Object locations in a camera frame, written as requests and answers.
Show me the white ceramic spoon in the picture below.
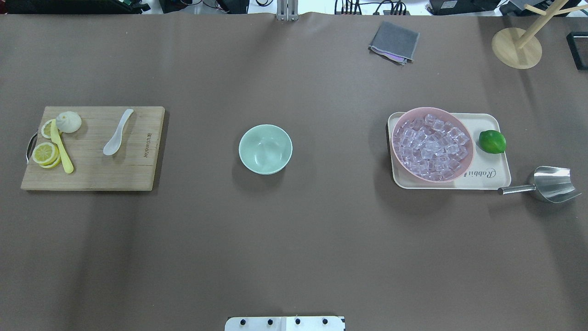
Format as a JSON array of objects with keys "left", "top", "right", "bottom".
[{"left": 103, "top": 108, "right": 134, "bottom": 156}]

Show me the mint green bowl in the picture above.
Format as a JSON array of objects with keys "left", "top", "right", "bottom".
[{"left": 238, "top": 124, "right": 293, "bottom": 175}]

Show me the pink bowl of ice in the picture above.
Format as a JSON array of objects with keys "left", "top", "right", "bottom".
[{"left": 389, "top": 107, "right": 475, "bottom": 183}]

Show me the metal ice scoop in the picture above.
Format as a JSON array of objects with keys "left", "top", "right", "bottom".
[{"left": 498, "top": 166, "right": 582, "bottom": 203}]

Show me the grey folded cloth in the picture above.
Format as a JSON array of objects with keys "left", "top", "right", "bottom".
[{"left": 368, "top": 22, "right": 420, "bottom": 65}]

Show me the wooden cutting board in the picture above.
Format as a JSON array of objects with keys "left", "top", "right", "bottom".
[{"left": 21, "top": 106, "right": 165, "bottom": 191}]

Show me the cream plastic tray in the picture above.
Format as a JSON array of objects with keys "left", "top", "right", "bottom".
[{"left": 389, "top": 113, "right": 512, "bottom": 190}]

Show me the green lime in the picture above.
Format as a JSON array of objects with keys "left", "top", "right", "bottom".
[{"left": 478, "top": 130, "right": 507, "bottom": 154}]

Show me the yellow plastic knife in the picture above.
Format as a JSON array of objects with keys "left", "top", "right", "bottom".
[{"left": 50, "top": 119, "right": 75, "bottom": 174}]

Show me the lemon slice stack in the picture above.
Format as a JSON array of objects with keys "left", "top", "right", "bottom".
[{"left": 32, "top": 142, "right": 61, "bottom": 168}]

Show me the single lemon slice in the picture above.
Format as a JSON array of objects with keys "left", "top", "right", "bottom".
[{"left": 40, "top": 119, "right": 55, "bottom": 140}]

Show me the wooden cup tree stand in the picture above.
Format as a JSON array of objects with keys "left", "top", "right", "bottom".
[{"left": 491, "top": 0, "right": 588, "bottom": 69}]

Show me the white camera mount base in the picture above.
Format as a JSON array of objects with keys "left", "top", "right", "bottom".
[{"left": 224, "top": 316, "right": 346, "bottom": 331}]

